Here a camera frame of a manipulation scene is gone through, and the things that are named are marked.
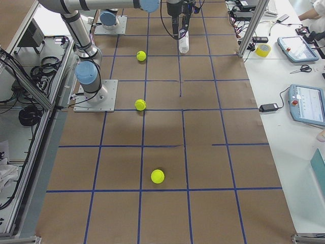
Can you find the tennis ball with black lettering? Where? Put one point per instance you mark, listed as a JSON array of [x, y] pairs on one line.
[[141, 56]]

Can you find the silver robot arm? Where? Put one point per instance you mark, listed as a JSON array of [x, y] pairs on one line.
[[108, 18], [88, 71]]

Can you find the yellow tape roll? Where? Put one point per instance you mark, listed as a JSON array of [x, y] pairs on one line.
[[263, 50]]

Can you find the lower teach pendant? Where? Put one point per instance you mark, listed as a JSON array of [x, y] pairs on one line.
[[306, 104]]

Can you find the aluminium frame post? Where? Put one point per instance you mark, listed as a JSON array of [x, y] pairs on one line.
[[258, 13]]

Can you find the tennis ball far right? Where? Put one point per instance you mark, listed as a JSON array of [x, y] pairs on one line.
[[157, 176]]

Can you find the black power adapter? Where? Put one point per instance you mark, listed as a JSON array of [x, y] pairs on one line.
[[268, 107]]

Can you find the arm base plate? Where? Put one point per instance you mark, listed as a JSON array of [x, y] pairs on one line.
[[103, 101], [118, 28]]

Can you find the clear tennis ball can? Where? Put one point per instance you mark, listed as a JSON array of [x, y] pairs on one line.
[[183, 41]]

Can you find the upper teach pendant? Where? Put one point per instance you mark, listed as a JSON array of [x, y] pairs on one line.
[[297, 49]]

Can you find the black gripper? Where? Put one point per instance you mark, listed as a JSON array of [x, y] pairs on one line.
[[173, 9]]

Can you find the black scissors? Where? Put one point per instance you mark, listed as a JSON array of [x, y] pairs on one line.
[[303, 68]]

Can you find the teach pendant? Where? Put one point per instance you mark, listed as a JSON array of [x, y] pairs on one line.
[[297, 49], [306, 104]]

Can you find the tennis ball near arm base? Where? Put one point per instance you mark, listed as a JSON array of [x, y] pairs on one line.
[[140, 104]]

